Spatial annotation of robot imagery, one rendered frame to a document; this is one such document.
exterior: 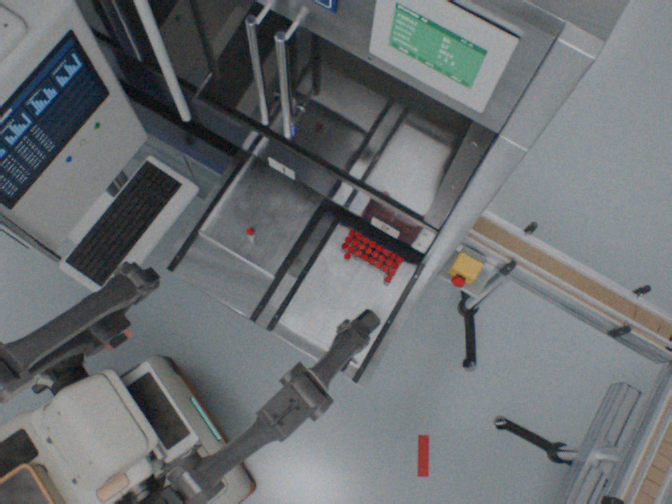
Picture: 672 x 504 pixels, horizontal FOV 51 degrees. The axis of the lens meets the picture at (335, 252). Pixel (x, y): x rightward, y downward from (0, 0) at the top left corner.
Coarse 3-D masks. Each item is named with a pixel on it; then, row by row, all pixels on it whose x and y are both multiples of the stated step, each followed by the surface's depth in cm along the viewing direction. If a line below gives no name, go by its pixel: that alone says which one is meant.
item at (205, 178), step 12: (144, 144) 267; (156, 144) 257; (168, 144) 248; (144, 156) 284; (156, 156) 273; (168, 156) 263; (180, 156) 253; (180, 168) 269; (192, 168) 259; (204, 168) 249; (192, 180) 275; (204, 180) 265; (216, 180) 255; (204, 192) 282
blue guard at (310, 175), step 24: (120, 72) 205; (144, 72) 194; (168, 96) 201; (216, 120) 196; (240, 144) 203; (264, 144) 192; (288, 168) 199; (312, 168) 188; (336, 192) 194; (360, 192) 184; (360, 216) 201; (384, 216) 190; (408, 240) 197; (432, 240) 186
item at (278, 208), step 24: (264, 168) 216; (240, 192) 214; (264, 192) 214; (288, 192) 215; (312, 192) 215; (216, 216) 212; (240, 216) 212; (264, 216) 212; (288, 216) 213; (312, 216) 210; (216, 240) 207; (240, 240) 210; (264, 240) 210; (288, 240) 211; (264, 264) 209
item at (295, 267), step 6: (294, 258) 204; (294, 264) 205; (300, 264) 204; (294, 270) 206; (288, 276) 208; (294, 276) 208; (282, 282) 207; (288, 282) 207; (282, 288) 207; (288, 288) 207; (276, 294) 206; (282, 294) 206; (270, 300) 206; (276, 300) 206; (282, 300) 206; (276, 306) 205
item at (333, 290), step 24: (336, 240) 211; (336, 264) 209; (360, 264) 209; (408, 264) 210; (312, 288) 207; (336, 288) 207; (360, 288) 208; (384, 288) 208; (288, 312) 205; (312, 312) 205; (336, 312) 205; (360, 312) 206; (384, 312) 206; (312, 336) 203; (360, 360) 202
